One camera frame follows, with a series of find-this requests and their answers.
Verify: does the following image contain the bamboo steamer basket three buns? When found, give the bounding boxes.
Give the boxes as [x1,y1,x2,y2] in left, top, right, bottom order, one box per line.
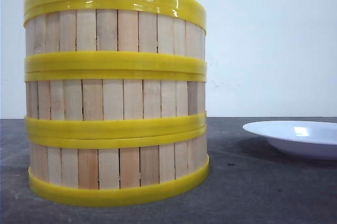
[28,132,209,207]

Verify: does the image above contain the white plate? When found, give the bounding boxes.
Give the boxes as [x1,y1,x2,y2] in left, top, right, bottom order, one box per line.
[243,121,336,160]

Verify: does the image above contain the bamboo steamer basket one bun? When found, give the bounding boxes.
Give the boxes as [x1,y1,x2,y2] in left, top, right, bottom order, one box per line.
[24,0,207,82]

